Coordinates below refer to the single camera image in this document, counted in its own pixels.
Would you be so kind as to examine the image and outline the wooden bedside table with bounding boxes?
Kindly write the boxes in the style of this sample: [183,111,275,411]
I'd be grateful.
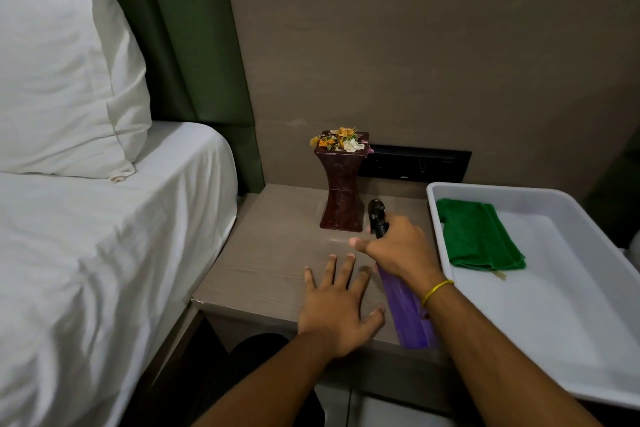
[150,183,481,427]

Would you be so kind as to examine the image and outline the dark red stone vase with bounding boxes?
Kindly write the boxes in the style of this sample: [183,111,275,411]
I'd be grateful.
[314,130,371,233]

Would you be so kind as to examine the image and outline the orange and white flowers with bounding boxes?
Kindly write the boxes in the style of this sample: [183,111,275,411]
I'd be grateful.
[309,127,375,156]

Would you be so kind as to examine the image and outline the green padded headboard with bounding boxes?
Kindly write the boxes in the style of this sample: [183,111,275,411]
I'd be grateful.
[0,0,266,195]

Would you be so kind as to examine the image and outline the yellow rubber band bracelet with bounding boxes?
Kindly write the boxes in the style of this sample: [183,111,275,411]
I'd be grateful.
[421,280,455,308]

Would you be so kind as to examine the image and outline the white bed sheet mattress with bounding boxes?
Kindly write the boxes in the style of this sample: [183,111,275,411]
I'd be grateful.
[0,121,239,427]

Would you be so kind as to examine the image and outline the person's left forearm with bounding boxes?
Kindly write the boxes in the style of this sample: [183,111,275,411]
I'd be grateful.
[192,334,346,427]

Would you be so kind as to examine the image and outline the white pillow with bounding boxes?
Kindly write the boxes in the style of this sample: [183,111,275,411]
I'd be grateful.
[0,0,153,183]

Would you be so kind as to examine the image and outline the person's dark trouser leg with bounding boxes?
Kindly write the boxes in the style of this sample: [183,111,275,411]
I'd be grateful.
[200,333,326,427]

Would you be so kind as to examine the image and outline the person's right forearm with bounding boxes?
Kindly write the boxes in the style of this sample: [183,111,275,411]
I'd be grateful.
[422,278,603,427]

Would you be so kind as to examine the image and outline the purple spray bottle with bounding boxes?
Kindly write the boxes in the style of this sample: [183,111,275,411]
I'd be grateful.
[367,199,440,350]

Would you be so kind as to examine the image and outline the green folded cloth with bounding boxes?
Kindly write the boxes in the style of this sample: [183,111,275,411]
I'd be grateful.
[435,198,527,272]

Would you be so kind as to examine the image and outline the person's left hand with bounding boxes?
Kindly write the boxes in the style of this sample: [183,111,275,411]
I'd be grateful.
[297,254,386,360]

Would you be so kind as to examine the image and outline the person's right hand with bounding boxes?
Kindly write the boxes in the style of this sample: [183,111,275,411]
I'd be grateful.
[349,213,446,296]

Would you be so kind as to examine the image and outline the white plastic tray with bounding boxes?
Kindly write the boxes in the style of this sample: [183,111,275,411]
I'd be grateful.
[426,182,640,410]

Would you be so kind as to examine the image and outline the black wall socket panel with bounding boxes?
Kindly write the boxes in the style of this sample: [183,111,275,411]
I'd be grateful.
[358,144,473,184]

